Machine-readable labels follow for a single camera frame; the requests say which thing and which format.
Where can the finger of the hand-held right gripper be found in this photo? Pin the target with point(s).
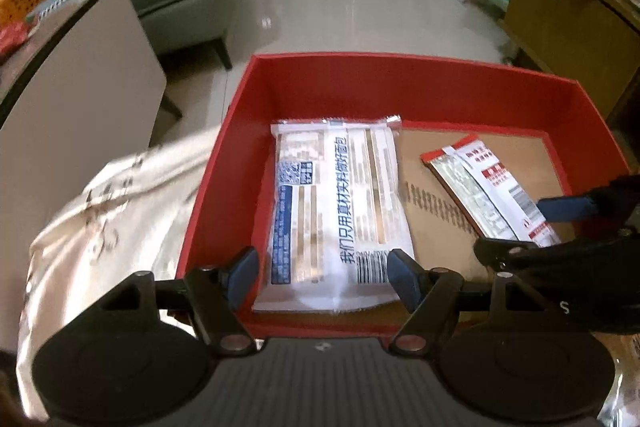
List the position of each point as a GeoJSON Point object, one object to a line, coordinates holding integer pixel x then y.
{"type": "Point", "coordinates": [565, 208]}
{"type": "Point", "coordinates": [500, 252]}

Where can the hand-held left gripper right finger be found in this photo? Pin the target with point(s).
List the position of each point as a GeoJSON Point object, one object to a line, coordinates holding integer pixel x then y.
{"type": "Point", "coordinates": [402, 278]}

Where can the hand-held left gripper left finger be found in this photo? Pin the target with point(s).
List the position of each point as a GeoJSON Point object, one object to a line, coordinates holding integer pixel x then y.
{"type": "Point", "coordinates": [244, 273]}

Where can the red and white snack packet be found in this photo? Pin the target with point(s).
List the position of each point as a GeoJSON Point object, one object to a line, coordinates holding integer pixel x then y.
{"type": "Point", "coordinates": [495, 192]}

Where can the white bread packet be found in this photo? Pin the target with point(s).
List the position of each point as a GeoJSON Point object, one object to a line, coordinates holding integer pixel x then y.
{"type": "Point", "coordinates": [325, 207]}

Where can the red cardboard box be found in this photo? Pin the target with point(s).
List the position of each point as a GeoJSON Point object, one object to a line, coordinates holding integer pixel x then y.
{"type": "Point", "coordinates": [350, 82]}

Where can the brown cardboard sheet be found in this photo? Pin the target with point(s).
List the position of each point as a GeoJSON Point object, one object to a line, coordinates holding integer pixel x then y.
{"type": "Point", "coordinates": [500, 144]}

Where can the wooden cabinet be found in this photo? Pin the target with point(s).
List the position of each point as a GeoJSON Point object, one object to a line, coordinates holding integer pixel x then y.
{"type": "Point", "coordinates": [565, 32]}

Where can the beige cabinet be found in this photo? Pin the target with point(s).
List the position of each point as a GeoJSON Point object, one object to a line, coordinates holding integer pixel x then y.
{"type": "Point", "coordinates": [90, 97]}

